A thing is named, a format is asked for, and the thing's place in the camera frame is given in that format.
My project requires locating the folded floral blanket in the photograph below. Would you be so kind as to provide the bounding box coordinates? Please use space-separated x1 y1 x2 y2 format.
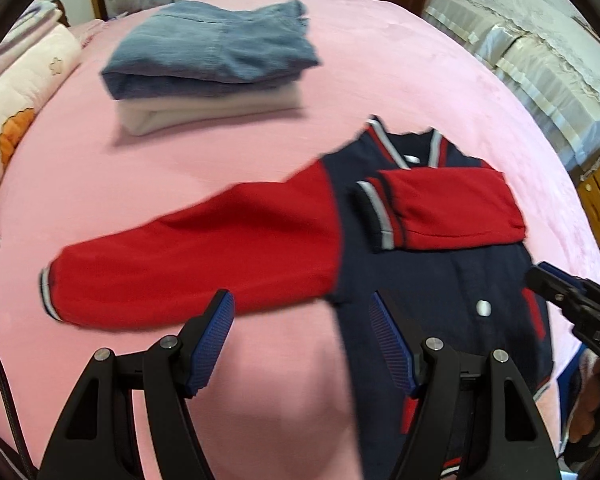
0 0 63 68

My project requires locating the folded beige garment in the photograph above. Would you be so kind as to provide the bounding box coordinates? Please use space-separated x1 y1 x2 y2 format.
116 82 303 137

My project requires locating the red and navy varsity jacket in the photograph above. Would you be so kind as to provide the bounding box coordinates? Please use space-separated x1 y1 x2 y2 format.
39 115 556 480

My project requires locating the person's right hand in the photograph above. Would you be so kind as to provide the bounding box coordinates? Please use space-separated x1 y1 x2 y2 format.
574 360 600 438

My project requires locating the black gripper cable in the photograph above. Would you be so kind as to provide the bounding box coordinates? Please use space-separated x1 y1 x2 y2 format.
0 317 36 480

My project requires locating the cream cartoon print pillow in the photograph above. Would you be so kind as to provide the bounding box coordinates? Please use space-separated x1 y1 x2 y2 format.
0 24 83 211

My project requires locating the dark wooden headboard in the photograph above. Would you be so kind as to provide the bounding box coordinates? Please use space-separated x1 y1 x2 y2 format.
51 0 72 28

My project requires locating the folded blue denim garment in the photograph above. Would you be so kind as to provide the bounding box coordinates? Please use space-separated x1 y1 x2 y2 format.
101 0 323 102

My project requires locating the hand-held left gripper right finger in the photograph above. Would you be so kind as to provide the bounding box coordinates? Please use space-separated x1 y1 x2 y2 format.
367 291 563 480

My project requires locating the pink bed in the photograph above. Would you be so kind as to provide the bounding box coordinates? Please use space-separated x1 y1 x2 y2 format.
0 0 600 480

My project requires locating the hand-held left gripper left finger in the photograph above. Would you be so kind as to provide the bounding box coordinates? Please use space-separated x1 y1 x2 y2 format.
37 289 236 480

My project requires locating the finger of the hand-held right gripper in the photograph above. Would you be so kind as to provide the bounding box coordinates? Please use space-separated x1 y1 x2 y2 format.
525 267 593 323
535 260 600 311

